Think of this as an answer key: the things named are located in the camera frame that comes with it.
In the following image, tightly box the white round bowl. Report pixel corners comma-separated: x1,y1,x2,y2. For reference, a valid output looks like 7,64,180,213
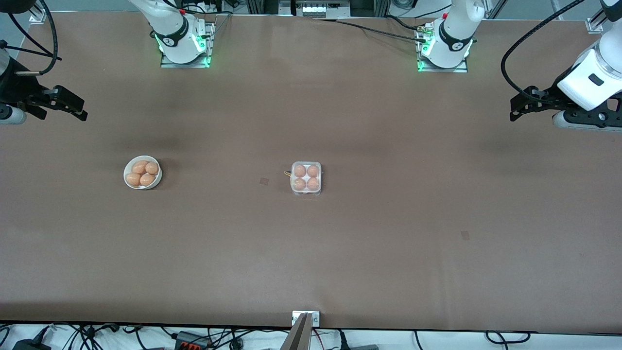
123,155,163,190

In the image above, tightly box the black tangled floor cable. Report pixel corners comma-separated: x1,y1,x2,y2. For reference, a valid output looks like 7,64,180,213
68,324,120,350

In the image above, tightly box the long black table cable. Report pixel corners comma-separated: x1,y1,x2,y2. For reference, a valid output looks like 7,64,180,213
311,18,427,42

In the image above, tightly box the black orange power strip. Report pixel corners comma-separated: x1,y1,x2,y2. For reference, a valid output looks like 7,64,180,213
175,331,213,350

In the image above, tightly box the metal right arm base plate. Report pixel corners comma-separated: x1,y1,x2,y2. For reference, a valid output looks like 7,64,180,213
160,22,213,69

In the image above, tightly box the short black table cable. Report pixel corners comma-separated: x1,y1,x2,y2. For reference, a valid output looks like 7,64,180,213
384,15,427,31

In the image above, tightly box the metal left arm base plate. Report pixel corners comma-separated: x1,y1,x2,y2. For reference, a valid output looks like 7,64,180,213
417,24,468,73

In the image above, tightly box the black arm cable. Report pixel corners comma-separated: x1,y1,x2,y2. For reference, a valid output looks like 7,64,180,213
0,0,63,76
501,0,586,103

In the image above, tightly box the grey terminal block rail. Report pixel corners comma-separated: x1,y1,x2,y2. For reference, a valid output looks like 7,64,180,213
279,0,351,19

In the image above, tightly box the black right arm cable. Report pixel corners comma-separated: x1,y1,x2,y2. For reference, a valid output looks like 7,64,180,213
0,0,63,76

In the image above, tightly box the aluminium camera mount beam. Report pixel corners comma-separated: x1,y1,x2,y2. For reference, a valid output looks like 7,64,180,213
279,314,312,350

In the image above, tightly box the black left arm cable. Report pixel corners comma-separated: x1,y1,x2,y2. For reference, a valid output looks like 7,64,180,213
501,0,586,103

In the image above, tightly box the clear plastic egg box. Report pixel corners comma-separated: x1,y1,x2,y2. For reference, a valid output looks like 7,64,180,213
284,161,322,196

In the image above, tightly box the black looped floor cable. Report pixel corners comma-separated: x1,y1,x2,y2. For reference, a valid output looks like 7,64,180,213
486,331,531,344

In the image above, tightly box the silver camera mount bracket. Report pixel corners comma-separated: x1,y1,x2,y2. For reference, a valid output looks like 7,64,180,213
292,311,320,327

